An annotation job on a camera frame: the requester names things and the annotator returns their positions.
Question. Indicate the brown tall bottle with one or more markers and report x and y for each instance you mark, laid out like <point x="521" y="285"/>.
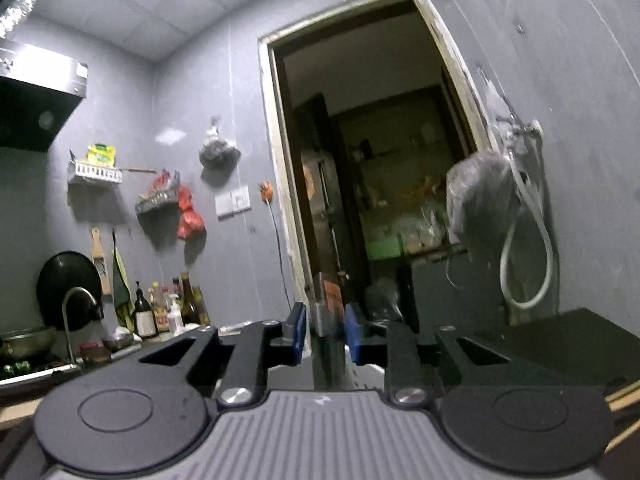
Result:
<point x="189" y="311"/>

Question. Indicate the white upper wall rack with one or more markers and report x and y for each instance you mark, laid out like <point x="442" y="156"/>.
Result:
<point x="82" y="172"/>

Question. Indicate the dark glass bottle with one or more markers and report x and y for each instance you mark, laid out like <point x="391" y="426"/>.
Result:
<point x="144" y="318"/>

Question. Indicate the range hood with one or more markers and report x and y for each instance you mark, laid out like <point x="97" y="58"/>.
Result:
<point x="40" y="89"/>

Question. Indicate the wall faucet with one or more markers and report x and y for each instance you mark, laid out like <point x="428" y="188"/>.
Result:
<point x="512" y="130"/>

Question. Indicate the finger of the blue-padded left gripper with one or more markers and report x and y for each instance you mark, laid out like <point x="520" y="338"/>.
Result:
<point x="259" y="347"/>

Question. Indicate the white perforated utensil basket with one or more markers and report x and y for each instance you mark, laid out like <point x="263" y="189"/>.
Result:
<point x="301" y="377"/>

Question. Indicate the orange wall plug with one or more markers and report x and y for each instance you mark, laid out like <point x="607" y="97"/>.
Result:
<point x="266" y="192"/>

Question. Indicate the hanging grey bag on wall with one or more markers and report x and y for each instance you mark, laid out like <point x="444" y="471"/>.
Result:
<point x="216" y="150"/>

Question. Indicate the black wok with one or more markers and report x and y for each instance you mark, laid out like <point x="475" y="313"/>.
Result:
<point x="57" y="277"/>

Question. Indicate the grey plastic bag hanging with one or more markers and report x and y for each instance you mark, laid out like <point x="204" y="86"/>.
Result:
<point x="481" y="205"/>

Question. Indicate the red plastic bag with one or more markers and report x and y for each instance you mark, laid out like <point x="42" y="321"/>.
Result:
<point x="190" y="223"/>

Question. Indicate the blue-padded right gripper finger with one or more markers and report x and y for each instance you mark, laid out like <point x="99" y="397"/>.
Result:
<point x="391" y="345"/>

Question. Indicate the kitchen counter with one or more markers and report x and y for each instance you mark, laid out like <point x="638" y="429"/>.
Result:
<point x="13" y="412"/>

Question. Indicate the green box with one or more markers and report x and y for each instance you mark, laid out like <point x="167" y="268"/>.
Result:
<point x="385" y="248"/>

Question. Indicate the metal spatula black handle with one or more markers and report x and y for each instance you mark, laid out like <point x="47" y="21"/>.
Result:
<point x="327" y="334"/>

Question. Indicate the white wall switch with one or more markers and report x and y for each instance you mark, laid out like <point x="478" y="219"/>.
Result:
<point x="234" y="202"/>

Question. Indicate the door frame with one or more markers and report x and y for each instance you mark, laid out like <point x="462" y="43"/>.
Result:
<point x="272" y="79"/>

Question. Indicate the wall rack shelf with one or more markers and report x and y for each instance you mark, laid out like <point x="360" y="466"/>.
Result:
<point x="163" y="191"/>

